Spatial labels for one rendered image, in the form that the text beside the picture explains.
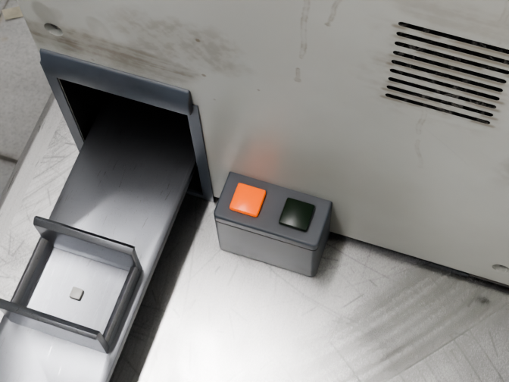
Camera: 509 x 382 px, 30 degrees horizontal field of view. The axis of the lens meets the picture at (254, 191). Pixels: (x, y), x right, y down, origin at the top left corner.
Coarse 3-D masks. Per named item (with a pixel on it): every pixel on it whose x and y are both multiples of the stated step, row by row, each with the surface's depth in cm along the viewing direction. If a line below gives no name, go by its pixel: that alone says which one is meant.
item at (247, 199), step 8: (240, 184) 52; (240, 192) 52; (248, 192) 52; (256, 192) 52; (264, 192) 52; (232, 200) 51; (240, 200) 51; (248, 200) 51; (256, 200) 51; (232, 208) 51; (240, 208) 51; (248, 208) 51; (256, 208) 51; (256, 216) 51
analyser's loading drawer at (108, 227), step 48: (96, 144) 55; (144, 144) 55; (192, 144) 54; (96, 192) 53; (144, 192) 53; (48, 240) 51; (96, 240) 49; (144, 240) 52; (48, 288) 51; (96, 288) 51; (144, 288) 51; (0, 336) 50; (48, 336) 50; (96, 336) 47
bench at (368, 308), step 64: (64, 128) 60; (0, 256) 56; (192, 256) 56; (384, 256) 56; (0, 320) 55; (192, 320) 54; (256, 320) 54; (320, 320) 54; (384, 320) 54; (448, 320) 54
